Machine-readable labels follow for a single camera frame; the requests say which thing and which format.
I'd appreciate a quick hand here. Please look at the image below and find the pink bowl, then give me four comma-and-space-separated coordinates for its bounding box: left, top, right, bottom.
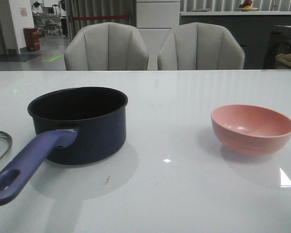
211, 104, 291, 155

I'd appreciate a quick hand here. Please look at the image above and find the glass lid blue knob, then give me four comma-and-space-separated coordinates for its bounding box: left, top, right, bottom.
0, 129, 13, 168

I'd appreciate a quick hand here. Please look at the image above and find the dark blue saucepan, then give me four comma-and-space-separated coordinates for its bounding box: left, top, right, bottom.
0, 86, 128, 206

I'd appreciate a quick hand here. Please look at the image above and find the left grey chair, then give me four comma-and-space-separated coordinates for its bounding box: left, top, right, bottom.
64, 22, 149, 71

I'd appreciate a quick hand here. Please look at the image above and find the grey chair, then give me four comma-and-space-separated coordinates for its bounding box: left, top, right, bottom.
157, 22, 245, 70
64, 22, 149, 71

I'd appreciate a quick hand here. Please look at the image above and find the right grey chair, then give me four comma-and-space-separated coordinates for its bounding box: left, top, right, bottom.
157, 22, 245, 70

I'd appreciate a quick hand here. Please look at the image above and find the white cabinet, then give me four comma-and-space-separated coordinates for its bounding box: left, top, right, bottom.
136, 0, 180, 29

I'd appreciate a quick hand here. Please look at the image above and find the red barrier belt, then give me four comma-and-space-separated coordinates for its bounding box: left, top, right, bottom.
72, 14, 131, 21

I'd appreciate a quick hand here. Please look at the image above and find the dark grey counter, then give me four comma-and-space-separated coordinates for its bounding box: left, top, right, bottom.
180, 11, 291, 69

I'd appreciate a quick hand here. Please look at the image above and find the red trash bin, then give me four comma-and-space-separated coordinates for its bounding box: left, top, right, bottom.
23, 27, 40, 51

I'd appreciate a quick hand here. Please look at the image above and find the fruit plate on counter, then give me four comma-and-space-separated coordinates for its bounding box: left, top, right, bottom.
237, 0, 259, 12

